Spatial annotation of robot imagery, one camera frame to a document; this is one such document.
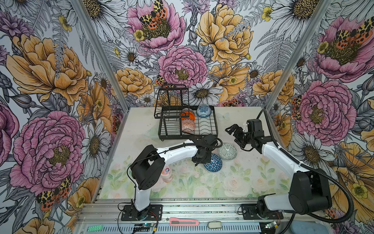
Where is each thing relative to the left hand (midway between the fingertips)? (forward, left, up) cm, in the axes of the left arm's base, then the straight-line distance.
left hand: (203, 164), depth 86 cm
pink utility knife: (-27, +14, -5) cm, 31 cm away
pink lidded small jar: (-8, +20, +5) cm, 22 cm away
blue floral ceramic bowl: (+44, -4, -2) cm, 44 cm away
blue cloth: (-30, -42, -1) cm, 52 cm away
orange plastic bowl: (+40, +9, 0) cm, 41 cm away
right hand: (+12, -16, +9) cm, 22 cm away
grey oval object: (-29, -4, -3) cm, 29 cm away
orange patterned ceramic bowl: (+31, +9, -3) cm, 32 cm away
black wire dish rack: (+21, +15, +15) cm, 30 cm away
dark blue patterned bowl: (+2, -8, -3) cm, 9 cm away
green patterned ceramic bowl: (+10, -17, -5) cm, 20 cm away
